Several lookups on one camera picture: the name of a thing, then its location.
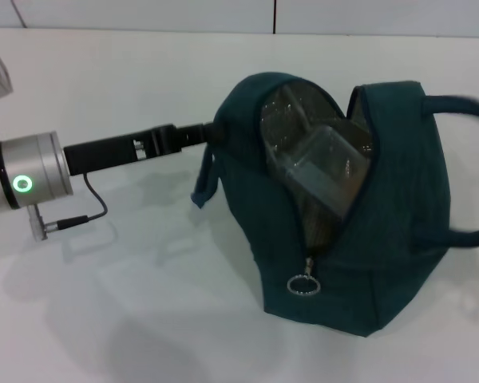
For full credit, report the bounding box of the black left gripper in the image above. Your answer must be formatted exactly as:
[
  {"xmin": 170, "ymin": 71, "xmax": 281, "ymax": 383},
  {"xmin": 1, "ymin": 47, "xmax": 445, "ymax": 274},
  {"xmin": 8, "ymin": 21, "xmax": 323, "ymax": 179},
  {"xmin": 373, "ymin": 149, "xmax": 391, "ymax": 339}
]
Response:
[{"xmin": 63, "ymin": 120, "xmax": 225, "ymax": 176}]

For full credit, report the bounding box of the clear container with blue lid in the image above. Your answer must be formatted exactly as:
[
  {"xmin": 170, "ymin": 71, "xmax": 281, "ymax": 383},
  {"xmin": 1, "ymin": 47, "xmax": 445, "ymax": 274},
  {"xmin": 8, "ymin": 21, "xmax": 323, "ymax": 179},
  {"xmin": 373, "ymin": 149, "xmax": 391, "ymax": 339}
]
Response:
[{"xmin": 262, "ymin": 85, "xmax": 375, "ymax": 225}]

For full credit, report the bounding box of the teal fabric lunch bag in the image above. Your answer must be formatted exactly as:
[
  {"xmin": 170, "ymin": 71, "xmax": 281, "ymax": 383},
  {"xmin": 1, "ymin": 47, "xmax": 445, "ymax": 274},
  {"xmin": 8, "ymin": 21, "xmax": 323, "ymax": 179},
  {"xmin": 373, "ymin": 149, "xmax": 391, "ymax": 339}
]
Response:
[{"xmin": 190, "ymin": 71, "xmax": 479, "ymax": 338}]

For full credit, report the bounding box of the dark left gripper cable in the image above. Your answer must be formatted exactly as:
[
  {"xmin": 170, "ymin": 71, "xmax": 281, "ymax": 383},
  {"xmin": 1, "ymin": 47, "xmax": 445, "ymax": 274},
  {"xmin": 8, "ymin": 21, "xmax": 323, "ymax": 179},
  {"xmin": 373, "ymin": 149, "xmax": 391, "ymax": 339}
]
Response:
[{"xmin": 57, "ymin": 173, "xmax": 108, "ymax": 231}]

